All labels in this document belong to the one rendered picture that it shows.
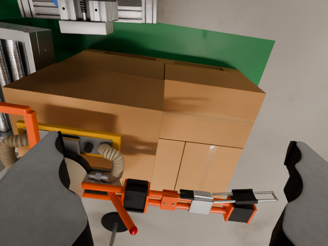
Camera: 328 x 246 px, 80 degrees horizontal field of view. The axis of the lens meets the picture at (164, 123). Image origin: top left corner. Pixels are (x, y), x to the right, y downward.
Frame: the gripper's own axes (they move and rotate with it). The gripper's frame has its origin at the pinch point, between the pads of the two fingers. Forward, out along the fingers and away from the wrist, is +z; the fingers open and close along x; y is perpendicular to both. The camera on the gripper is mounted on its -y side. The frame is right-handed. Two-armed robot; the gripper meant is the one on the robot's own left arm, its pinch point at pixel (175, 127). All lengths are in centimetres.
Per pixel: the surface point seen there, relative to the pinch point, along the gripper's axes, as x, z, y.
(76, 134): -29, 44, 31
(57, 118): -42, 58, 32
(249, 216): 29, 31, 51
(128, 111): -14, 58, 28
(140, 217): -23, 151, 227
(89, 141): -25, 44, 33
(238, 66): 59, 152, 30
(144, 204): -5, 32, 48
